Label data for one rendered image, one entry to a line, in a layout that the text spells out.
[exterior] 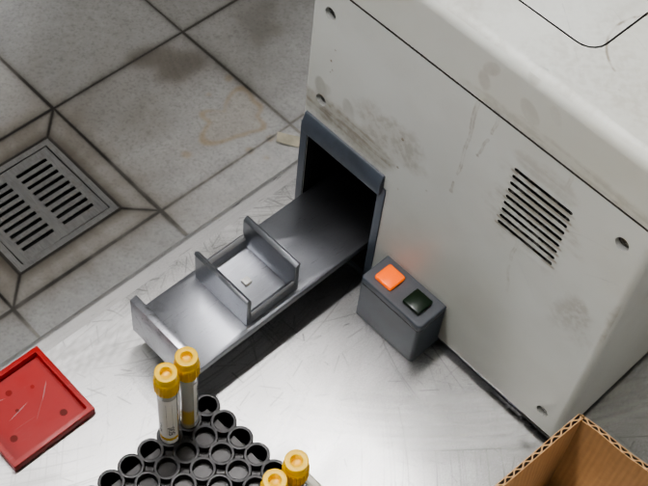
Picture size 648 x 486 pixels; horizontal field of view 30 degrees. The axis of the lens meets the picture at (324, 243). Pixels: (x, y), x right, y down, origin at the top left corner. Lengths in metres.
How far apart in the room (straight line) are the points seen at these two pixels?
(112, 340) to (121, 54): 1.44
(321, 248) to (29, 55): 1.47
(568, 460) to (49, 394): 0.36
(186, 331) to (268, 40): 1.51
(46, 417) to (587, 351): 0.38
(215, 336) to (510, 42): 0.31
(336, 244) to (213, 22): 1.48
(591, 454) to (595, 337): 0.07
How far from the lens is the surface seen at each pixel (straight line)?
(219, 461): 0.84
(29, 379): 0.90
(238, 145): 2.15
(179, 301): 0.88
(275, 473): 0.73
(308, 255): 0.90
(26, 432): 0.88
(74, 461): 0.87
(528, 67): 0.69
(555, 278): 0.77
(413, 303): 0.87
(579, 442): 0.76
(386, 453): 0.87
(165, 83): 2.25
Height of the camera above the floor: 1.65
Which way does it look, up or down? 54 degrees down
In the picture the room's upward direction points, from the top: 7 degrees clockwise
